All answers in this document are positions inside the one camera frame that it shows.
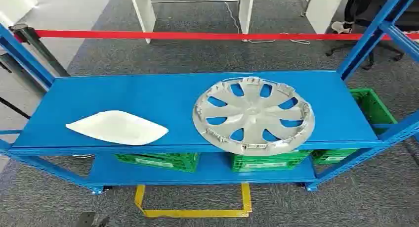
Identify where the white curved plastic part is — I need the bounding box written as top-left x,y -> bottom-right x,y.
65,110 -> 169,146

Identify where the red barrier belt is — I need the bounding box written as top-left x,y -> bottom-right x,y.
13,29 -> 419,43

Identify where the green plastic crate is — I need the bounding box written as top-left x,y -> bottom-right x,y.
230,149 -> 313,173
348,88 -> 399,136
114,152 -> 200,173
311,148 -> 359,165

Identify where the black office chair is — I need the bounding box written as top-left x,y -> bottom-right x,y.
326,0 -> 419,71

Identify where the white floor cable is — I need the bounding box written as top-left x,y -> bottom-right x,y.
241,32 -> 311,45

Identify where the blue metal shelf rack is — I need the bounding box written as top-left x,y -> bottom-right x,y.
0,0 -> 419,196

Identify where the silver wheel hubcap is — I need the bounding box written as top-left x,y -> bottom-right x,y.
192,76 -> 316,157

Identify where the white table frame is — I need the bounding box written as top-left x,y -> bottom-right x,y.
128,0 -> 255,45

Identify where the white panel furniture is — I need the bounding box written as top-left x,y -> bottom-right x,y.
306,0 -> 348,35

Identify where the yellow floor tape outline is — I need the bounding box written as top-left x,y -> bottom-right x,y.
134,183 -> 252,219

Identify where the black stanchion post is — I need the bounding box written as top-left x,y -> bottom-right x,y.
9,23 -> 71,78

